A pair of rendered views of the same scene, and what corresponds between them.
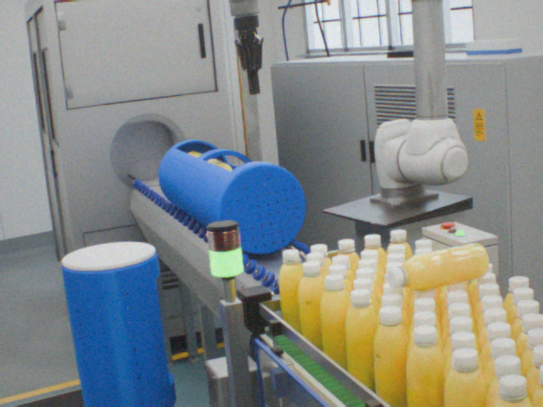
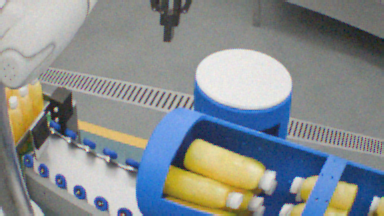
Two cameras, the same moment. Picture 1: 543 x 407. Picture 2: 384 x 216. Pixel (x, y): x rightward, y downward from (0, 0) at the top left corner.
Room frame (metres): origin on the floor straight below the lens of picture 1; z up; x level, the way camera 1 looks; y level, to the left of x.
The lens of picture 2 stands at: (3.41, -0.87, 2.26)
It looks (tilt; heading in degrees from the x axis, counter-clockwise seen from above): 38 degrees down; 134
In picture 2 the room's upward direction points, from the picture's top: 2 degrees clockwise
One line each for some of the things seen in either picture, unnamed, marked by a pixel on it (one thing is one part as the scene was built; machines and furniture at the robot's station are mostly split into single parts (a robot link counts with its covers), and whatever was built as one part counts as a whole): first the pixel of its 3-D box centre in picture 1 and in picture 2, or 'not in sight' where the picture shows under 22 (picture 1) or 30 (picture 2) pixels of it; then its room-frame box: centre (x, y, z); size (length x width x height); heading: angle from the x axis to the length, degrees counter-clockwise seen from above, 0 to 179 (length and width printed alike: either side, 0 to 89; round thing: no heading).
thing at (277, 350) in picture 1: (275, 337); not in sight; (1.77, 0.02, 0.94); 0.03 x 0.02 x 0.08; 19
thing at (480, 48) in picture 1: (493, 47); not in sight; (3.84, -1.13, 1.48); 0.24 x 0.12 x 0.08; 35
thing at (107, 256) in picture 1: (109, 255); (247, 77); (2.30, 0.48, 1.03); 0.28 x 0.28 x 0.01
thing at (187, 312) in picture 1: (186, 304); not in sight; (3.99, 0.47, 0.31); 0.06 x 0.06 x 0.63; 19
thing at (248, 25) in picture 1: (247, 30); not in sight; (2.48, 0.02, 1.64); 0.08 x 0.07 x 0.09; 33
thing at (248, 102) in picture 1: (259, 212); not in sight; (3.57, 0.05, 0.85); 0.06 x 0.06 x 1.70; 19
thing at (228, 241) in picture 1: (223, 238); not in sight; (1.57, 0.10, 1.23); 0.06 x 0.06 x 0.04
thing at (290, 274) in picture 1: (293, 295); (35, 102); (1.89, -0.04, 0.99); 0.07 x 0.07 x 0.19
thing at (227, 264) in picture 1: (226, 260); not in sight; (1.57, 0.10, 1.18); 0.06 x 0.06 x 0.05
